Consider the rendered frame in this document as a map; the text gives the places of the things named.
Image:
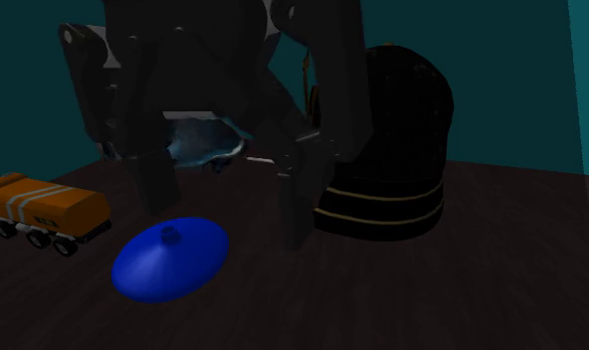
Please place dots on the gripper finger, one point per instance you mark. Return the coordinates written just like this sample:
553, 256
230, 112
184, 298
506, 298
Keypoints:
299, 194

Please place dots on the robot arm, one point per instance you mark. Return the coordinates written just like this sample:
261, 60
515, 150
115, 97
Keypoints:
271, 22

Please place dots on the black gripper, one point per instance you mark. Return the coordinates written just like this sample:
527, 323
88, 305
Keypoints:
192, 53

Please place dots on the black dome with gold stripes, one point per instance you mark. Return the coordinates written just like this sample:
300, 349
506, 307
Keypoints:
401, 145

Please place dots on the orange toy tanker truck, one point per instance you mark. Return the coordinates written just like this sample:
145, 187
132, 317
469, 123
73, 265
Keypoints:
47, 206

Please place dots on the pale blue rounded bowl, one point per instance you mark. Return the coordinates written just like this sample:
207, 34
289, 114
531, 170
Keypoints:
202, 140

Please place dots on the blue round domed lid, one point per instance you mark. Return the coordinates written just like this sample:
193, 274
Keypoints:
171, 264

